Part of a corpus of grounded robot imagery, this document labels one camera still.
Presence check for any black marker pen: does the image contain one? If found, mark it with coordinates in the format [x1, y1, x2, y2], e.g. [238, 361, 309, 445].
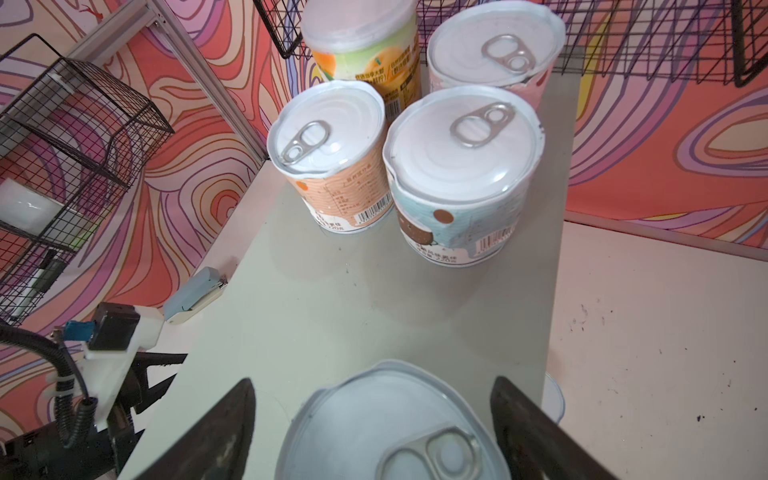
[9, 249, 66, 320]

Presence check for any pink flower label can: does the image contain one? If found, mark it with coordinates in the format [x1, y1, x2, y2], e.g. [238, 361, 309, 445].
[426, 1, 566, 108]

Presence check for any black wire basket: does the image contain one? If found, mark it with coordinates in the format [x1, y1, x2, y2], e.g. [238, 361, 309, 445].
[1, 33, 174, 326]
[251, 0, 768, 88]

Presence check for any left black wire basket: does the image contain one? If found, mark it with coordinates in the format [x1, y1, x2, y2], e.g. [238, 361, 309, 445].
[1, 33, 174, 326]

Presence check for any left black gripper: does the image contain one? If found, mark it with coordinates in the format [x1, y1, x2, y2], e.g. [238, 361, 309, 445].
[0, 350, 188, 480]

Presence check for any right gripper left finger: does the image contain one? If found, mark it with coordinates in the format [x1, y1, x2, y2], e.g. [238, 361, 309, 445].
[133, 378, 257, 479]

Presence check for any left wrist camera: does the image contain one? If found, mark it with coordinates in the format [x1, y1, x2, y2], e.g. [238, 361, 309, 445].
[49, 302, 165, 438]

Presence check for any teal label can front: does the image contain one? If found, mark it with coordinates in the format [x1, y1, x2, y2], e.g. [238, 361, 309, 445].
[383, 85, 545, 267]

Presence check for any grey stapler box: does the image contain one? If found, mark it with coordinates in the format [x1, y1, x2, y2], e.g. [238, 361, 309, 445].
[162, 267, 228, 325]

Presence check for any orange label can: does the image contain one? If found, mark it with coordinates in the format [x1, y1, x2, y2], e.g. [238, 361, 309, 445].
[300, 0, 422, 122]

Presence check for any grey metal cabinet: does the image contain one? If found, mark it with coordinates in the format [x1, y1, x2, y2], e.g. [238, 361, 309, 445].
[122, 75, 580, 479]

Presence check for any can right hidden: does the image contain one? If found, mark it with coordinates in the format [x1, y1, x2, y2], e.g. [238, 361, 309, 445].
[541, 373, 566, 424]

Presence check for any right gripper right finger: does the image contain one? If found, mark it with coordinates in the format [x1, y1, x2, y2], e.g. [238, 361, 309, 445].
[490, 376, 616, 480]

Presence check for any back black wire basket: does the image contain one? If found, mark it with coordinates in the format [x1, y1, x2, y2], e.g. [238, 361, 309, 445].
[251, 0, 768, 88]

